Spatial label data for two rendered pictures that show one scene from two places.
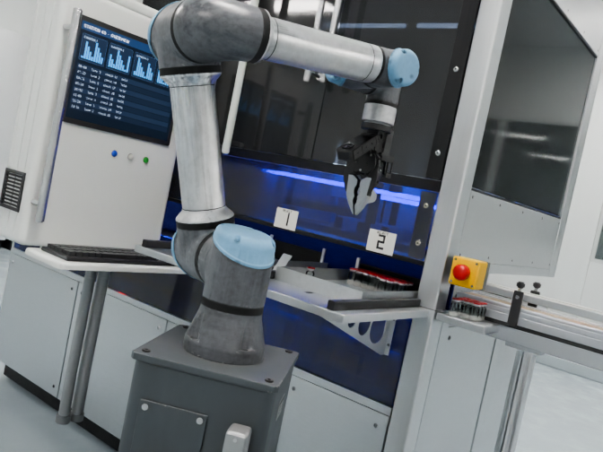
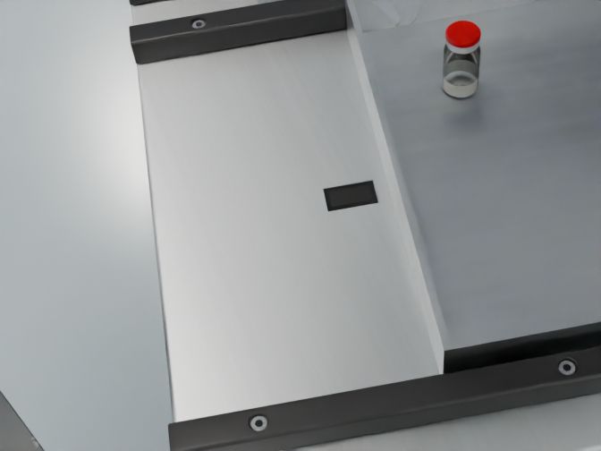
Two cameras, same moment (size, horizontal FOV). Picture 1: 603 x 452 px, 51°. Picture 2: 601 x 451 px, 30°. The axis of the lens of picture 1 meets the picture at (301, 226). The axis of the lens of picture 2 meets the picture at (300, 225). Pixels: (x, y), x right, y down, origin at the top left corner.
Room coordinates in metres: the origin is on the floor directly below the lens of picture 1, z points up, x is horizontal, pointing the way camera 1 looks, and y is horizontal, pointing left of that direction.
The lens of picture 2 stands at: (1.21, -0.33, 1.40)
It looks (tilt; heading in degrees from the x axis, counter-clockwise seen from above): 54 degrees down; 50
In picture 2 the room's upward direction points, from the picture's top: 8 degrees counter-clockwise
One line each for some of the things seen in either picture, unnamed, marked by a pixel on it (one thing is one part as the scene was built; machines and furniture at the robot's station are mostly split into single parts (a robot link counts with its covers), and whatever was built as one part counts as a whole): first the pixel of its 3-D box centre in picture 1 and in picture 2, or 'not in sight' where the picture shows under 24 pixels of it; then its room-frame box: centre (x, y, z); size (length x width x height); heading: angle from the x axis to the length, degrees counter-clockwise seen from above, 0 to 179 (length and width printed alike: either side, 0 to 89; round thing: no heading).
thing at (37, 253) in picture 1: (104, 259); not in sight; (1.89, 0.56, 0.79); 0.45 x 0.28 x 0.03; 141
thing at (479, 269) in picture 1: (468, 273); not in sight; (1.59, -0.44, 1.00); 0.08 x 0.07 x 0.07; 143
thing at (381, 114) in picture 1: (377, 116); not in sight; (1.47, -0.12, 1.32); 0.08 x 0.08 x 0.05
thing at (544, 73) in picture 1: (542, 112); not in sight; (2.00, -0.66, 1.51); 0.85 x 0.01 x 0.59; 143
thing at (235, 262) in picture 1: (239, 263); not in sight; (1.17, 0.10, 0.96); 0.13 x 0.12 x 0.14; 35
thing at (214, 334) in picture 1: (228, 325); not in sight; (1.16, 0.10, 0.84); 0.15 x 0.15 x 0.10
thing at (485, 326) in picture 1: (470, 321); not in sight; (1.61, -0.47, 0.87); 0.14 x 0.13 x 0.02; 143
